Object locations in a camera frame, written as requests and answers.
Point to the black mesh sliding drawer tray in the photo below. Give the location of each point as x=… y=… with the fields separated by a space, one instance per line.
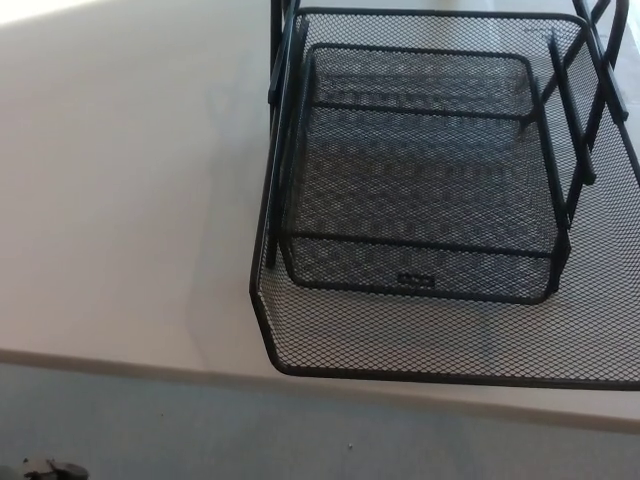
x=350 y=340

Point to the grey robot body part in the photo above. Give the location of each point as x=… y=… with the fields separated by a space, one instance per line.
x=52 y=469

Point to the small black mesh tray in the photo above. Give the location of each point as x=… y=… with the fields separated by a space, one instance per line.
x=425 y=200

